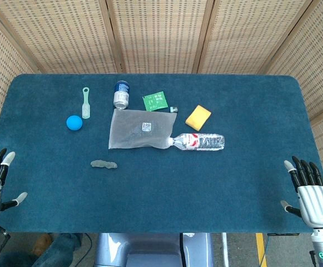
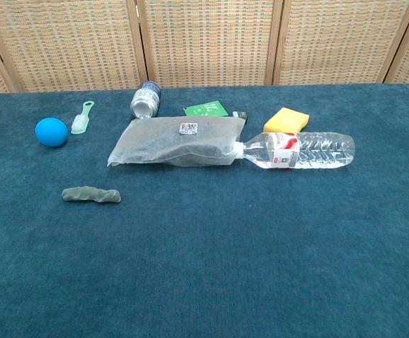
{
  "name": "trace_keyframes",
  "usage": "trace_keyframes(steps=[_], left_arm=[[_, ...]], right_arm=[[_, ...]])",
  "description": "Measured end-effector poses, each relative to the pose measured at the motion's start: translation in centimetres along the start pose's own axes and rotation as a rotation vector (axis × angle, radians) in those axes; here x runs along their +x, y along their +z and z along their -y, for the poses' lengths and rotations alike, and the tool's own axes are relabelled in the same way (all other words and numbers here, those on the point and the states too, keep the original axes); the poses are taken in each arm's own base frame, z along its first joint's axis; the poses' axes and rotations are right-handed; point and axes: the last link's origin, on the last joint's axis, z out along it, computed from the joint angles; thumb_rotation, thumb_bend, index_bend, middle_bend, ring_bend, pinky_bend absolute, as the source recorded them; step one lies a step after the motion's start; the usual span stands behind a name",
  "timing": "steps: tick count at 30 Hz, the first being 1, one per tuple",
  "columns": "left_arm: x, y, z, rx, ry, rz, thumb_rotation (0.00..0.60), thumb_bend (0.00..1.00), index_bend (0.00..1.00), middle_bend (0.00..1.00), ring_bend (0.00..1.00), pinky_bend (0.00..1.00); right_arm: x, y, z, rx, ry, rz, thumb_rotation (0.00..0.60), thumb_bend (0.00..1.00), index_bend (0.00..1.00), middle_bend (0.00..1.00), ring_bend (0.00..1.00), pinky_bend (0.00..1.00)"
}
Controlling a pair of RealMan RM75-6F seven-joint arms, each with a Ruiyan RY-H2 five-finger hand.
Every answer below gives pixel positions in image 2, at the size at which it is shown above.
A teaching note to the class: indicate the grey-green cloth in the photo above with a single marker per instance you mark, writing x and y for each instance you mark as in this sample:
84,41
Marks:
91,194

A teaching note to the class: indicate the translucent bag with QR sticker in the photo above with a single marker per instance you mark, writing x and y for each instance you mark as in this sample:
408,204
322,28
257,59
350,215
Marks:
172,146

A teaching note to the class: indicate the green paper packet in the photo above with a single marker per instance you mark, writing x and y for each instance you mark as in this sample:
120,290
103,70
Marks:
204,109

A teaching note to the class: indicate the small black device teal label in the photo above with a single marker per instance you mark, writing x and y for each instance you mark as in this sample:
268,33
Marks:
241,114

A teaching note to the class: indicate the blue velvet table cloth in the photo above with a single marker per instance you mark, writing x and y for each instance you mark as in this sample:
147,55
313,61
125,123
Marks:
225,246

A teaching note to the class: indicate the silver and blue can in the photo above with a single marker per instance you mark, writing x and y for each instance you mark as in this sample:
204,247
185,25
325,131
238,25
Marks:
145,102

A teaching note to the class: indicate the yellow sponge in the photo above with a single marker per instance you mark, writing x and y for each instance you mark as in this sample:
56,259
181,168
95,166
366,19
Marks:
285,122

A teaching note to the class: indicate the clear plastic water bottle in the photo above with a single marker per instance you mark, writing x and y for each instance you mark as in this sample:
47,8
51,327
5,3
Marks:
316,150

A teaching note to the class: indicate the green brush with white bristles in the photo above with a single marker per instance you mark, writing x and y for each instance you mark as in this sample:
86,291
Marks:
80,124

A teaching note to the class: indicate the blue rubber ball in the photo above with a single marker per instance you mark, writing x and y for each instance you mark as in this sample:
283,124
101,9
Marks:
51,132

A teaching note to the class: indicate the woven rattan folding screen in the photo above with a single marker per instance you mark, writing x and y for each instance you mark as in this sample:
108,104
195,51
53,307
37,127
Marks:
67,42

